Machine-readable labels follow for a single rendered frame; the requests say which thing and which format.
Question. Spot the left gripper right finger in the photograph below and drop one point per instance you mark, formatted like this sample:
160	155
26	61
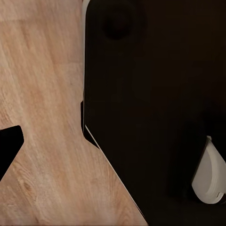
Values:
219	140

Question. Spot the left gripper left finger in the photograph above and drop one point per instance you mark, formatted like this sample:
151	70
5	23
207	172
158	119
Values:
11	140

